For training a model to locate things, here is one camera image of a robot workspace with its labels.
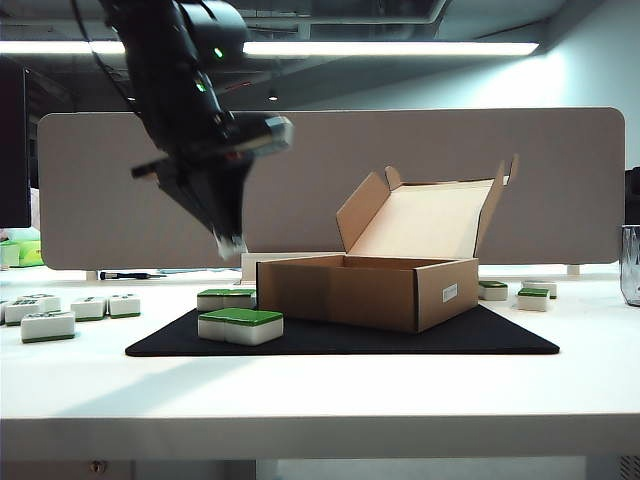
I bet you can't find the grey fabric desk divider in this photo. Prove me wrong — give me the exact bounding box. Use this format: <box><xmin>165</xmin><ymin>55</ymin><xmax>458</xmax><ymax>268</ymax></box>
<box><xmin>37</xmin><ymin>106</ymin><xmax>628</xmax><ymax>274</ymax></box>

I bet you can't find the black rectangular desk mat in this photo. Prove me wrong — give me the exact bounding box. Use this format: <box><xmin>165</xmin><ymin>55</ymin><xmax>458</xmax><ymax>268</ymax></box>
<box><xmin>124</xmin><ymin>302</ymin><xmax>561</xmax><ymax>358</ymax></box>

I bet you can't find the black screen edge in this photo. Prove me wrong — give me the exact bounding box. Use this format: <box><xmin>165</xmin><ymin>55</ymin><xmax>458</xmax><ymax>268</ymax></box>
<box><xmin>624</xmin><ymin>166</ymin><xmax>640</xmax><ymax>222</ymax></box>

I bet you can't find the six bamboo mahjong tile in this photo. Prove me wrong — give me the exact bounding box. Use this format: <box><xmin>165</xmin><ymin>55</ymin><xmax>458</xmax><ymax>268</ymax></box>
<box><xmin>4</xmin><ymin>299</ymin><xmax>43</xmax><ymax>328</ymax></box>

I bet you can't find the eight bamboo mahjong tile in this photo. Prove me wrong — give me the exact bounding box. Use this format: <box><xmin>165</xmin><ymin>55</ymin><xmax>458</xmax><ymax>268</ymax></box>
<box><xmin>17</xmin><ymin>293</ymin><xmax>63</xmax><ymax>313</ymax></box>

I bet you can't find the black computer monitor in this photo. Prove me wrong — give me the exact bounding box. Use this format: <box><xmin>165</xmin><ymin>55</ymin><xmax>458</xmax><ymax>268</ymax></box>
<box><xmin>0</xmin><ymin>56</ymin><xmax>33</xmax><ymax>229</ymax></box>

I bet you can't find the nine bamboo mahjong tile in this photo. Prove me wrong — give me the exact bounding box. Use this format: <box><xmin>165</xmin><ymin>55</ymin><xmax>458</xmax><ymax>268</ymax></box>
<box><xmin>521</xmin><ymin>280</ymin><xmax>558</xmax><ymax>300</ymax></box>

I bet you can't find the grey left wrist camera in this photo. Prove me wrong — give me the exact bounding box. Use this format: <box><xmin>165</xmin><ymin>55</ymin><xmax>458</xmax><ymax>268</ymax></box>
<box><xmin>227</xmin><ymin>114</ymin><xmax>295</xmax><ymax>156</ymax></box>

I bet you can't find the grey ceiling air duct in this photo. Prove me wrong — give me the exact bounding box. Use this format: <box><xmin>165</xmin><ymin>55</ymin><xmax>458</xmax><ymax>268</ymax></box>
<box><xmin>239</xmin><ymin>0</ymin><xmax>449</xmax><ymax>25</ymax></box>

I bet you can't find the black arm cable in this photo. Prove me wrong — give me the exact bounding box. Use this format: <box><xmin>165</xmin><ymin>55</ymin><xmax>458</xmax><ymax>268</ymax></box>
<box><xmin>69</xmin><ymin>0</ymin><xmax>139</xmax><ymax>119</ymax></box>

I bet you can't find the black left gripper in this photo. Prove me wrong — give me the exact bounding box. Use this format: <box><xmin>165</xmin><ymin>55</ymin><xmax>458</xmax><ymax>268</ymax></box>
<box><xmin>130</xmin><ymin>107</ymin><xmax>261</xmax><ymax>259</ymax></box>

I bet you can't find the three bamboo mahjong tile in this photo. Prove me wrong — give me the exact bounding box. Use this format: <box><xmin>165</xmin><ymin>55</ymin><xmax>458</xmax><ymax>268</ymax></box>
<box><xmin>107</xmin><ymin>292</ymin><xmax>142</xmax><ymax>320</ymax></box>

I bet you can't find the long ceiling light strip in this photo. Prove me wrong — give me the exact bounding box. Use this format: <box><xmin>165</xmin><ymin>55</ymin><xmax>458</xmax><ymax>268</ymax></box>
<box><xmin>0</xmin><ymin>39</ymin><xmax>542</xmax><ymax>58</ymax></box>

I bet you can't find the two bamboo mahjong tile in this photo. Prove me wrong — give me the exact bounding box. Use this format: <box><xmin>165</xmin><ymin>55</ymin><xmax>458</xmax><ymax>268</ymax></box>
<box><xmin>70</xmin><ymin>295</ymin><xmax>110</xmax><ymax>322</ymax></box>

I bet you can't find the bird print mahjong tile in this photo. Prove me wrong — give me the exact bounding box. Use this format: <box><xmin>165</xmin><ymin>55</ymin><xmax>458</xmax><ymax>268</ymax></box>
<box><xmin>20</xmin><ymin>310</ymin><xmax>77</xmax><ymax>345</ymax></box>

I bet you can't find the clear faceted plastic cup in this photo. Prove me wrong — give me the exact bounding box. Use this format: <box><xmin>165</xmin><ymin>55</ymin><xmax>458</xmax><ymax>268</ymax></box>
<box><xmin>620</xmin><ymin>224</ymin><xmax>640</xmax><ymax>308</ymax></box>

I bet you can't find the brown cardboard mailer box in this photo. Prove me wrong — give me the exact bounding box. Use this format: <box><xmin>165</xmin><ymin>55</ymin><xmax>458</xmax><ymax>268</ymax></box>
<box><xmin>256</xmin><ymin>153</ymin><xmax>520</xmax><ymax>335</ymax></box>

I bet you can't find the black handled screwdriver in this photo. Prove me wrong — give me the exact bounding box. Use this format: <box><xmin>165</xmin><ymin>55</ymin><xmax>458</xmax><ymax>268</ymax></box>
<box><xmin>99</xmin><ymin>271</ymin><xmax>169</xmax><ymax>281</ymax></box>

